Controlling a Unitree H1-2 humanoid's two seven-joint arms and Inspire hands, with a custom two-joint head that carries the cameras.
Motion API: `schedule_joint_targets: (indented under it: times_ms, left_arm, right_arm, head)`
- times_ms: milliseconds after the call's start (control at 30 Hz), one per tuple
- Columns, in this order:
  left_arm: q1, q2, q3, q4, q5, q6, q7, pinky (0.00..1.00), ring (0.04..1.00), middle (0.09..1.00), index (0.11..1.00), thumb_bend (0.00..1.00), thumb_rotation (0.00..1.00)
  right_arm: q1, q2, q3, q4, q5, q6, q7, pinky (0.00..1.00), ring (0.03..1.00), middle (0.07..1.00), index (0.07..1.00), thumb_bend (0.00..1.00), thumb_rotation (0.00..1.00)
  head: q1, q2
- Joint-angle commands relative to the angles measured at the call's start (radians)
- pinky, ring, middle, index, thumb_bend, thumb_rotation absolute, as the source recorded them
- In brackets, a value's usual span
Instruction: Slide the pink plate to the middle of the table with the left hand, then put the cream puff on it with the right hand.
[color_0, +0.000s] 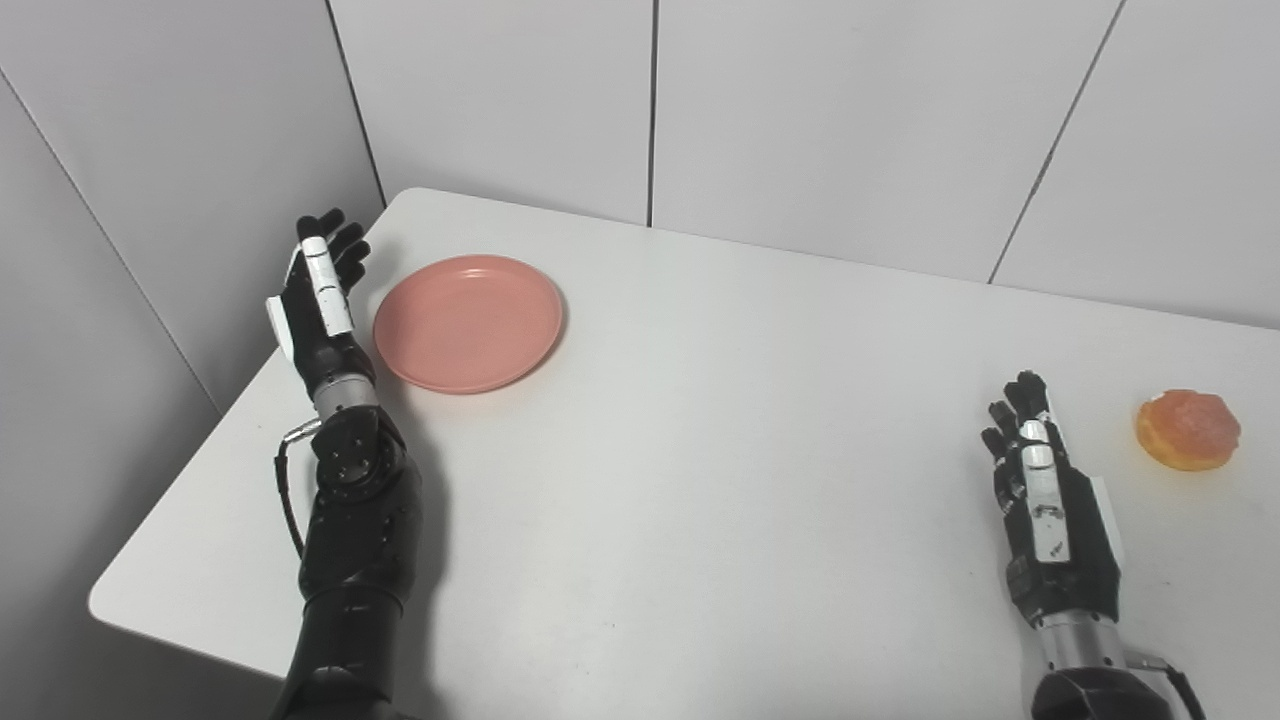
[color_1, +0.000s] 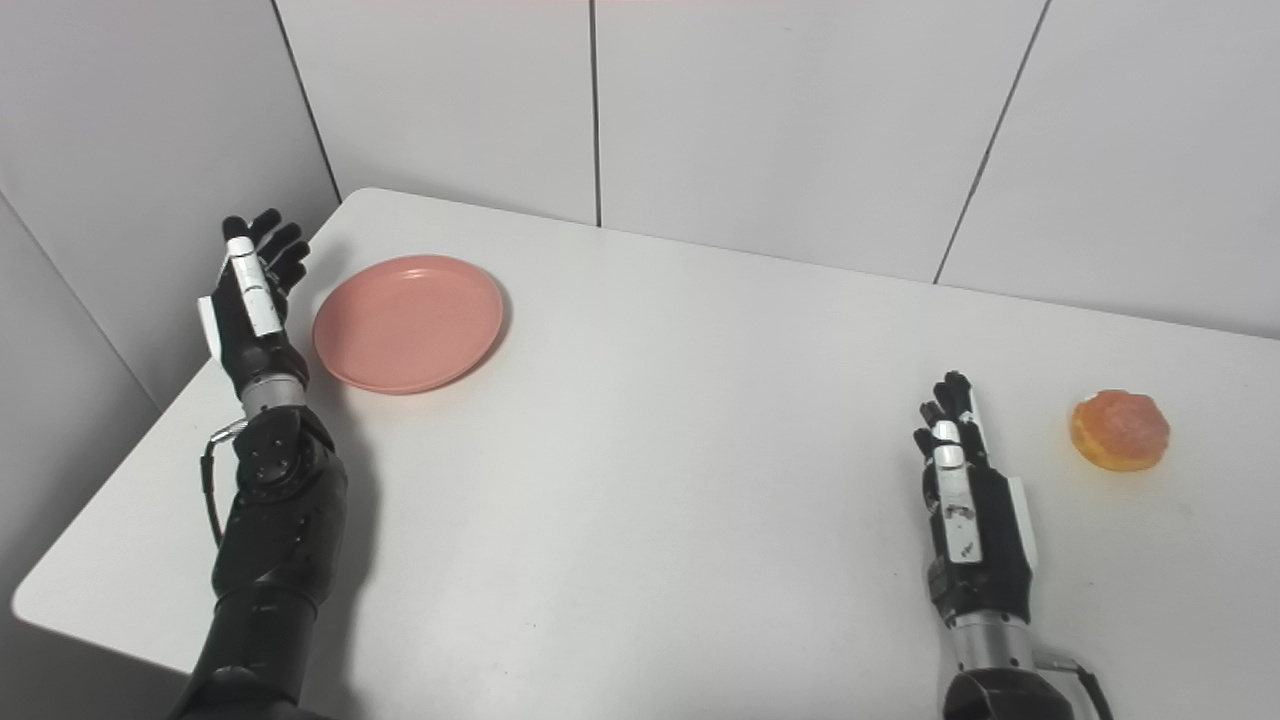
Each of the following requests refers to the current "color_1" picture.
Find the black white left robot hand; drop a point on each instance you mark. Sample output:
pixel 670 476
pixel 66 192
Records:
pixel 240 335

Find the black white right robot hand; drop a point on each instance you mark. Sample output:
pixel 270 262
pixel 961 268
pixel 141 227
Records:
pixel 1000 550

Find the pink round plate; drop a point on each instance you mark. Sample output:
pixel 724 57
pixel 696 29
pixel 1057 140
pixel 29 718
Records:
pixel 408 324

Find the golden cream puff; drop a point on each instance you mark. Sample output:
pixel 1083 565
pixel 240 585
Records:
pixel 1120 430

